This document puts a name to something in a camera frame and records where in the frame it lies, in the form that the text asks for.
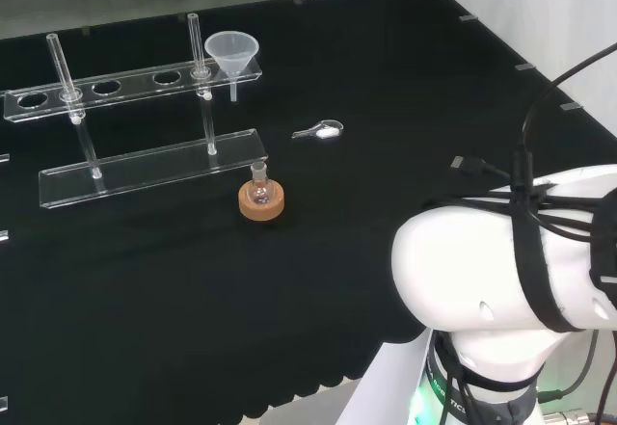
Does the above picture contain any clear plastic funnel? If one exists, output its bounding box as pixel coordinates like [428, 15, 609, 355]
[203, 32, 260, 103]

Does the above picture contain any clear acrylic funnel stand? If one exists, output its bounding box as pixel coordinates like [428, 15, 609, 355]
[3, 13, 269, 211]

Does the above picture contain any small round-bottom glass flask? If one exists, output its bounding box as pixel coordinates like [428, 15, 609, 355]
[248, 161, 277, 206]

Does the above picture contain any black bench cloth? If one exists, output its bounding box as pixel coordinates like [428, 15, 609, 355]
[0, 0, 617, 421]

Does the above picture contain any pale board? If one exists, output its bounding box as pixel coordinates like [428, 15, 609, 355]
[336, 331, 436, 425]

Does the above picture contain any cork ring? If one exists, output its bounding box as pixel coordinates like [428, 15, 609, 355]
[237, 178, 285, 225]

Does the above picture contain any black cable with plug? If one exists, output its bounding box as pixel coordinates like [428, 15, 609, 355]
[450, 41, 617, 195]

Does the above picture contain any thin black cable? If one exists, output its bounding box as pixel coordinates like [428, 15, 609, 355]
[536, 329, 617, 425]

